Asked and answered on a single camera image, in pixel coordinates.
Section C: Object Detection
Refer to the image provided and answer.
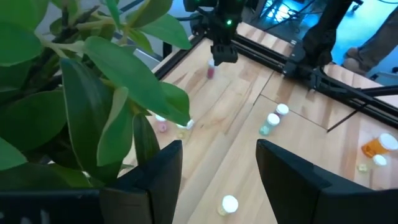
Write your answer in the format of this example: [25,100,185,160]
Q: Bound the blue bottle red pills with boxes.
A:
[206,58,216,80]
[273,103,290,118]

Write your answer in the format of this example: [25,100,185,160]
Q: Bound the pink pill bottle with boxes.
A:
[154,114,169,134]

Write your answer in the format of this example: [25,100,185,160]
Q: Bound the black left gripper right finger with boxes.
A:
[256,139,332,224]

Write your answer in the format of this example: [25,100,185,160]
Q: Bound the small yellow pill bottle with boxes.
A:
[356,154,388,174]
[175,119,196,140]

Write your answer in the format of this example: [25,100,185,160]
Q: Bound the teal bottle white pills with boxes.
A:
[259,113,281,137]

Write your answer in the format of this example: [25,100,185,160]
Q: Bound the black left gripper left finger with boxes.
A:
[99,139,184,224]

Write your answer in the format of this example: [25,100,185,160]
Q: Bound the person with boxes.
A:
[341,5,398,76]

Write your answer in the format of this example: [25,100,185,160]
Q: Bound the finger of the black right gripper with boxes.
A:
[210,43,239,67]

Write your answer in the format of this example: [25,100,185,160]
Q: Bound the green plant in white pot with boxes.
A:
[0,0,192,190]

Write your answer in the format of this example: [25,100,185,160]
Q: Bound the orange pill bottle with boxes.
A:
[361,133,398,159]

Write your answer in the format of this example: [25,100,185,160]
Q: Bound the pale yellow pill bottle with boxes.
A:
[216,195,239,217]

